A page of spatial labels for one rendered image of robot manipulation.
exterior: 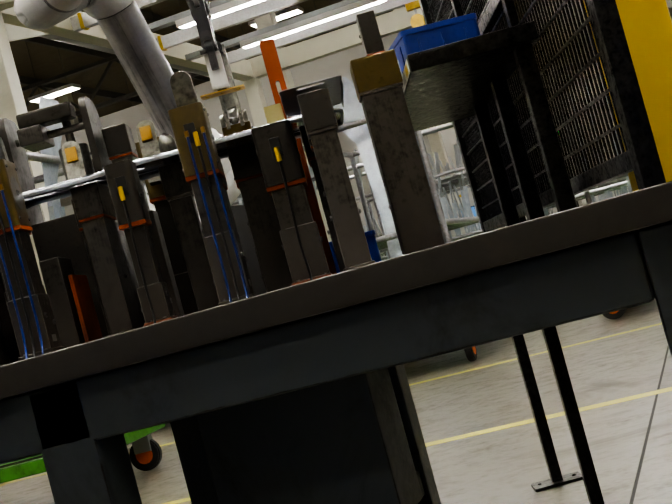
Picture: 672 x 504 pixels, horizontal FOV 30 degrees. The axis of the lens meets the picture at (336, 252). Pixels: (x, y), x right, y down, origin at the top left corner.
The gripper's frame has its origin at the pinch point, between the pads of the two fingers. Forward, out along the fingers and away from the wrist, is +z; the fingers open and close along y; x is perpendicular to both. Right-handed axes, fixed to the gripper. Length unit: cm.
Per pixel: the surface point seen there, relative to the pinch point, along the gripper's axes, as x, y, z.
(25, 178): -44.1, -20.3, 6.8
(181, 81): -5.3, 18.2, 3.6
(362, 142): 51, -642, -52
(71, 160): -32.7, -12.3, 7.0
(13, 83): -178, -658, -160
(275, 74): 10.3, -14.8, 0.7
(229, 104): -0.1, -14.4, 4.1
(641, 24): 63, 53, 20
